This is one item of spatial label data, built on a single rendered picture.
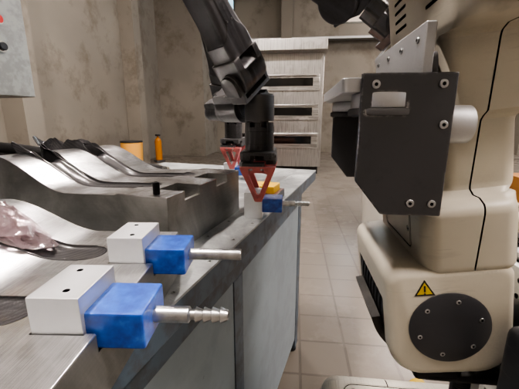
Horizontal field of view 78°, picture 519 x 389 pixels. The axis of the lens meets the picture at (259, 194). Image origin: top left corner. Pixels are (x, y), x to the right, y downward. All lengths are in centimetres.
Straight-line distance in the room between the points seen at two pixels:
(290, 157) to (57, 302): 577
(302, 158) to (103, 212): 551
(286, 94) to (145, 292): 573
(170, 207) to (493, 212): 41
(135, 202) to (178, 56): 884
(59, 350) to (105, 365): 4
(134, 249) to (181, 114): 884
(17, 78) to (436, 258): 131
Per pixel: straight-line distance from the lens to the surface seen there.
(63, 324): 26
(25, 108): 502
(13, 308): 33
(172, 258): 34
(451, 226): 46
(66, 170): 69
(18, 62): 140
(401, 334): 51
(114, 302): 26
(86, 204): 56
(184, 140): 915
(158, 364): 49
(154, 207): 47
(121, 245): 35
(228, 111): 65
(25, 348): 27
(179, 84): 919
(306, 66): 597
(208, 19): 56
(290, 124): 591
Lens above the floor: 100
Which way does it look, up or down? 13 degrees down
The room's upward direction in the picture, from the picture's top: straight up
